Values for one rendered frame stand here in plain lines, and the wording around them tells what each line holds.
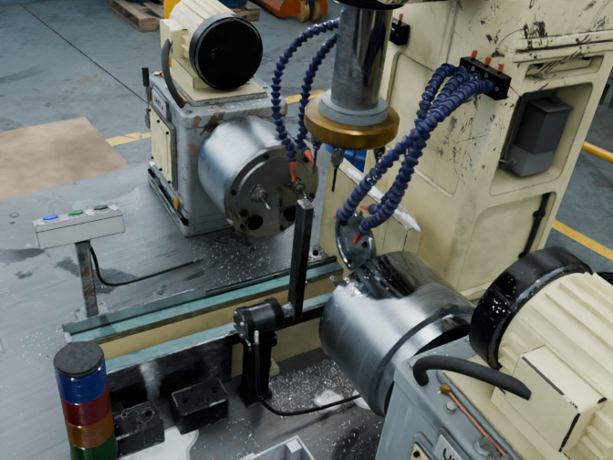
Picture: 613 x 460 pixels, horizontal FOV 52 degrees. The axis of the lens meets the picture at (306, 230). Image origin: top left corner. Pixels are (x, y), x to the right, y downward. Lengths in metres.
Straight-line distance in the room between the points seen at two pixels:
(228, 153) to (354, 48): 0.47
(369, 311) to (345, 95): 0.39
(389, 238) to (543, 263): 0.51
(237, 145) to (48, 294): 0.57
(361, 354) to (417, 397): 0.17
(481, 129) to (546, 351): 0.54
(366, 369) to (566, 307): 0.37
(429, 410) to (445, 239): 0.52
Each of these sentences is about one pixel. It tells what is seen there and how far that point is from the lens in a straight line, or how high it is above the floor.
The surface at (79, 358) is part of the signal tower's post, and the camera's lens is 0.84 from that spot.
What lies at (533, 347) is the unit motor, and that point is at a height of 1.30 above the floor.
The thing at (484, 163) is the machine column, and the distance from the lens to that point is 1.22.
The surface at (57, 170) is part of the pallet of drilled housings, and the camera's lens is 3.42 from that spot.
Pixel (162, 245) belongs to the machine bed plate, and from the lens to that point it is 1.71.
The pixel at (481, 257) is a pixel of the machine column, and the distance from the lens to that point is 1.41.
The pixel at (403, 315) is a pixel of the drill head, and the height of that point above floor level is 1.15.
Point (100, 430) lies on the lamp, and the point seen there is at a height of 1.10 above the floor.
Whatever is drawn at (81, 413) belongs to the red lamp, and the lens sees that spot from 0.87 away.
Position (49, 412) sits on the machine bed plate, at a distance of 1.34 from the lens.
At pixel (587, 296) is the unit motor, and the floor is 1.35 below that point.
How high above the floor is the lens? 1.81
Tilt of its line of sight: 35 degrees down
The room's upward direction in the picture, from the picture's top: 6 degrees clockwise
